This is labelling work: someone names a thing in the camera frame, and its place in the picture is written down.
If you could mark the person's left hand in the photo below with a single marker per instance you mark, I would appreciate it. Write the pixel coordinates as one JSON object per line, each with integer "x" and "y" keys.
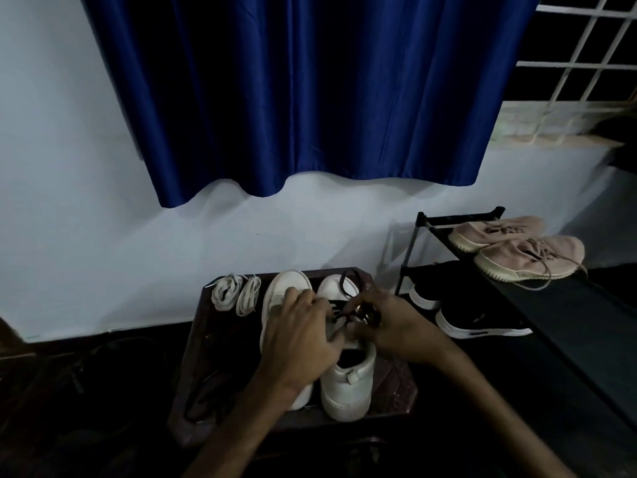
{"x": 293, "y": 343}

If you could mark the person's right hand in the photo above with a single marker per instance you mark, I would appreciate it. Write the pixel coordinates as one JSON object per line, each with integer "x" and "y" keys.
{"x": 403, "y": 328}

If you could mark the black shoelace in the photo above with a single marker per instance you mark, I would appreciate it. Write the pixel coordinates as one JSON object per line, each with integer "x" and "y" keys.
{"x": 201, "y": 398}
{"x": 343, "y": 308}

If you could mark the white shoelace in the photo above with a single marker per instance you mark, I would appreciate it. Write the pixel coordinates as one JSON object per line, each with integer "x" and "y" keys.
{"x": 249, "y": 296}
{"x": 224, "y": 293}

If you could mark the person's left forearm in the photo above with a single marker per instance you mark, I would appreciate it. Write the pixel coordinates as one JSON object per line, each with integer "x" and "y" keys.
{"x": 234, "y": 433}

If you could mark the person's right forearm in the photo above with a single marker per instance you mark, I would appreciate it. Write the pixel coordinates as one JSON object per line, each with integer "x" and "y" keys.
{"x": 507, "y": 423}

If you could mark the black sneaker white sole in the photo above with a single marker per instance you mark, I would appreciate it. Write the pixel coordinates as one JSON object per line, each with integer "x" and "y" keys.
{"x": 423, "y": 301}
{"x": 473, "y": 328}

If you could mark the dark brown plastic stool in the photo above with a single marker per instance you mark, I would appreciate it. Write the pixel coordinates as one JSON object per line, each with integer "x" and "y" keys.
{"x": 224, "y": 343}

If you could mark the pink sneaker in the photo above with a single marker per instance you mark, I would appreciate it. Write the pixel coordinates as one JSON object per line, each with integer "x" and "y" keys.
{"x": 478, "y": 236}
{"x": 517, "y": 258}

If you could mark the black shoe rack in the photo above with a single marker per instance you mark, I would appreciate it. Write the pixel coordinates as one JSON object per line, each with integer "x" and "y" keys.
{"x": 572, "y": 313}

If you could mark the blue curtain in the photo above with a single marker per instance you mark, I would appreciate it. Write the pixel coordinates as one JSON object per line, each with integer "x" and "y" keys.
{"x": 308, "y": 79}

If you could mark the white window grille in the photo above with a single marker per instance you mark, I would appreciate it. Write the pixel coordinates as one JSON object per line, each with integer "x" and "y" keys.
{"x": 567, "y": 69}

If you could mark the brown wooden door frame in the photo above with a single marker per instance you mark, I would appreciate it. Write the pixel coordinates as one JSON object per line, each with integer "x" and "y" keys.
{"x": 15, "y": 343}

